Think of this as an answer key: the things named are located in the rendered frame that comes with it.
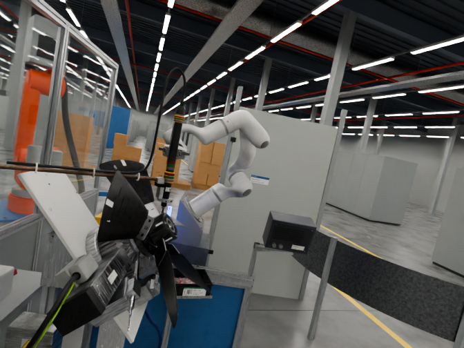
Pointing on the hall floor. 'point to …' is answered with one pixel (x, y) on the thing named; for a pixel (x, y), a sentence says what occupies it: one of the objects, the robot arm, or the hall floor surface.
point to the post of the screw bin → (166, 331)
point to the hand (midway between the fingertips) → (172, 152)
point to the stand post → (48, 298)
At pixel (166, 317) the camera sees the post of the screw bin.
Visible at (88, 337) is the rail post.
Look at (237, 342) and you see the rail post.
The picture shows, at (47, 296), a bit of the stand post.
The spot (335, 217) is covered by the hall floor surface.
